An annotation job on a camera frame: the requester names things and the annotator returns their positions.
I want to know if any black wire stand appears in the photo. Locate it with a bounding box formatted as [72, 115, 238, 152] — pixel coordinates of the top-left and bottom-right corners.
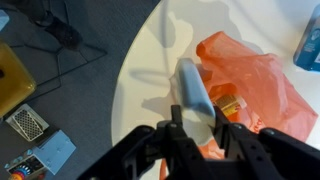
[6, 0, 108, 101]

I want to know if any white small block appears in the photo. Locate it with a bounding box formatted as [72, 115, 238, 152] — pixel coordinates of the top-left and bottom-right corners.
[173, 57, 217, 120]

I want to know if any white box with mesh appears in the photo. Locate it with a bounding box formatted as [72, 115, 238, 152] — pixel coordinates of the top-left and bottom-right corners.
[5, 103, 50, 143]

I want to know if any pale blue box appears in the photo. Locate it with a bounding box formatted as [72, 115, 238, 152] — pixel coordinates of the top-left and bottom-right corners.
[0, 9, 10, 32]

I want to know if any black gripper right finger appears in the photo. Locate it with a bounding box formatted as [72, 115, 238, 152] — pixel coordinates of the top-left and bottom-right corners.
[213, 106, 320, 180]

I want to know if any blue medicine box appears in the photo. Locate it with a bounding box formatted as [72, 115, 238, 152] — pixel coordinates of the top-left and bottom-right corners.
[293, 4, 320, 73]

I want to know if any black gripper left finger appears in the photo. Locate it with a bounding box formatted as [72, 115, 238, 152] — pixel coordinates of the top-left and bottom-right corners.
[78, 104, 208, 180]

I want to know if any yellow label medicine bottle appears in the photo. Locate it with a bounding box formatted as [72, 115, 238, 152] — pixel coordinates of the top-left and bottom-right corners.
[209, 83, 248, 118]

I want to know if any yellow translucent container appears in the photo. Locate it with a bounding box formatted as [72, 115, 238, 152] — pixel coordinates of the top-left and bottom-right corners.
[0, 41, 37, 118]

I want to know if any orange plastic bag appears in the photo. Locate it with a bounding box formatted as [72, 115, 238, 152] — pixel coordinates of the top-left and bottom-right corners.
[159, 30, 319, 180]

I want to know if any device with coloured buttons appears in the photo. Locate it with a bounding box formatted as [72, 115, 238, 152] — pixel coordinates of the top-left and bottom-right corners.
[3, 148, 48, 180]

